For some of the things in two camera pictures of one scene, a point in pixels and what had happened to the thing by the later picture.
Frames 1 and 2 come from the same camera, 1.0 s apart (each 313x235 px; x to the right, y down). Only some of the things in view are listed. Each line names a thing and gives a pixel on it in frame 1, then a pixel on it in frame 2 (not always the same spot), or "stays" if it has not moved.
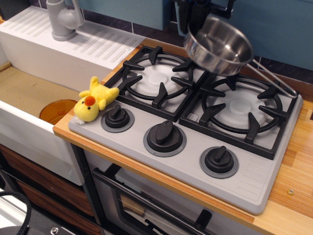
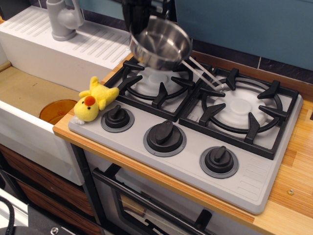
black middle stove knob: x=165 y=139 stays
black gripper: x=198 y=10 -> x=142 y=10
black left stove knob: x=117 y=120 stays
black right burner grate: x=244 y=109 stays
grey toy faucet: x=63 y=22 stays
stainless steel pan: x=219 y=47 -> x=165 y=43
